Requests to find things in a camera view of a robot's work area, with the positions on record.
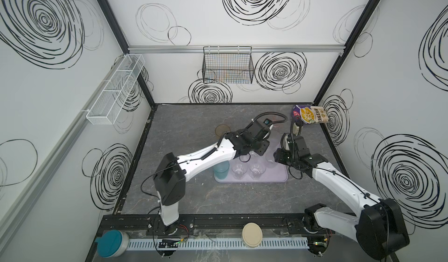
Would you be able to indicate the teal plastic cup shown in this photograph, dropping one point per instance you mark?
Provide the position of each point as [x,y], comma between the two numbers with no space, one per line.
[221,170]

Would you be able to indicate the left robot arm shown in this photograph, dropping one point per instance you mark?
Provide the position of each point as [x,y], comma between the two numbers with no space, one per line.
[174,172]

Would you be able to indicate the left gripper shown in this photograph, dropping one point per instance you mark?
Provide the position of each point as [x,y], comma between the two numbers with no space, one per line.
[261,146]

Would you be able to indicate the lilac plastic tray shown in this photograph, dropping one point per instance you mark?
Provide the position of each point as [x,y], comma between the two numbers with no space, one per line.
[279,174]

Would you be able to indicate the small spice jar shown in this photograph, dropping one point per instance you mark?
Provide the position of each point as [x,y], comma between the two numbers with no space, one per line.
[297,128]

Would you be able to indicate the snack bag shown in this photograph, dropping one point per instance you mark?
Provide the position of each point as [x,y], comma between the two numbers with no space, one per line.
[310,114]

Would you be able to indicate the yellow plastic cup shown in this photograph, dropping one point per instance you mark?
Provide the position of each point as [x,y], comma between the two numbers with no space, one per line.
[222,129]

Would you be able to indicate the beige round lid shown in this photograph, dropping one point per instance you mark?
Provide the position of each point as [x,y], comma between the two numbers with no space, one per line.
[252,235]

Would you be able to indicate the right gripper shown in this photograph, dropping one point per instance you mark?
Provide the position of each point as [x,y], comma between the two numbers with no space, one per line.
[290,142]

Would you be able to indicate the white wire shelf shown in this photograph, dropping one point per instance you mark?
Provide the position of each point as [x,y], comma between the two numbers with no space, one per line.
[111,100]

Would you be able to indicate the frosted dotted glass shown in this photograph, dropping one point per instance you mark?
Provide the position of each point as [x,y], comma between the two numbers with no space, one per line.
[270,159]
[257,170]

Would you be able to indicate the clear glass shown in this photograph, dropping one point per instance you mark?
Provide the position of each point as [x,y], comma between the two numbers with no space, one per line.
[239,170]

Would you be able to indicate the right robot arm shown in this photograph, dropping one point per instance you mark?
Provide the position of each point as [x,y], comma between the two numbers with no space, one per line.
[376,224]

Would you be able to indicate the white cable duct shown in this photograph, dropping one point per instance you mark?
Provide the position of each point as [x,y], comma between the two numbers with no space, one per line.
[235,244]

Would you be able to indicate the black mounting rail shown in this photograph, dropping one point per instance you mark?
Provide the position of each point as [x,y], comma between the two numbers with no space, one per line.
[151,223]

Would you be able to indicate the black wire basket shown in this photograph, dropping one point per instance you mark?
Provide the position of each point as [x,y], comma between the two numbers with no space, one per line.
[228,64]

